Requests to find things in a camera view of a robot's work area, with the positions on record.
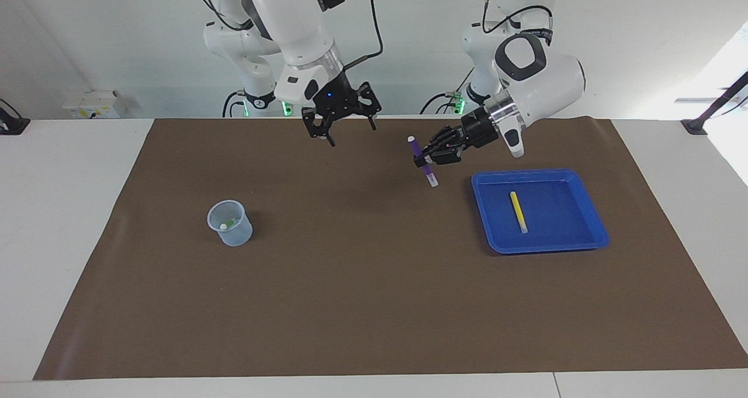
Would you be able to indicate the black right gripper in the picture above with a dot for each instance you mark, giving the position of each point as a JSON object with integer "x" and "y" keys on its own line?
{"x": 339, "y": 97}

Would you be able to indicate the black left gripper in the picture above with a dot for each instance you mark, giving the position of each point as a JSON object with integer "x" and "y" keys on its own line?
{"x": 479, "y": 128}

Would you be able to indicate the purple marker pen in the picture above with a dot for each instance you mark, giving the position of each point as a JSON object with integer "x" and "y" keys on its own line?
{"x": 414, "y": 148}

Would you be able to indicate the yellow marker pen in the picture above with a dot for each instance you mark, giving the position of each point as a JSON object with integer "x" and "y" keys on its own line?
{"x": 517, "y": 211}

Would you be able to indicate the green marker pen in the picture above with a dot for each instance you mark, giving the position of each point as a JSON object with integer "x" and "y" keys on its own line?
{"x": 229, "y": 224}

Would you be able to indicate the translucent plastic cup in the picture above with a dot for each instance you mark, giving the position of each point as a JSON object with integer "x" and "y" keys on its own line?
{"x": 236, "y": 237}

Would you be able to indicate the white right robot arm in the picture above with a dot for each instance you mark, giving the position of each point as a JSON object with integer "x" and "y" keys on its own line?
{"x": 292, "y": 18}

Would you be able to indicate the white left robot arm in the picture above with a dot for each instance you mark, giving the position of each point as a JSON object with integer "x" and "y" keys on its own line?
{"x": 549, "y": 82}

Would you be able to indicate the blue plastic tray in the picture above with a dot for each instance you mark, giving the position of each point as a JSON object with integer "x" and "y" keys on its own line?
{"x": 561, "y": 211}

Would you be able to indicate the brown table mat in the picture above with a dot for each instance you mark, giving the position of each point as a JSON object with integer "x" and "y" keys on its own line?
{"x": 374, "y": 304}

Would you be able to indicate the black stand with pole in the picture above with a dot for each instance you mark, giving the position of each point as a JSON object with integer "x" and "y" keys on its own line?
{"x": 695, "y": 126}

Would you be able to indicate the black table clamp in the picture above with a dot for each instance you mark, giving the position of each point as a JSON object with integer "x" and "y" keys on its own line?
{"x": 11, "y": 124}

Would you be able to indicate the white wall socket box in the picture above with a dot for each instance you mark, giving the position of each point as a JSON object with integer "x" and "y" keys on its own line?
{"x": 93, "y": 103}

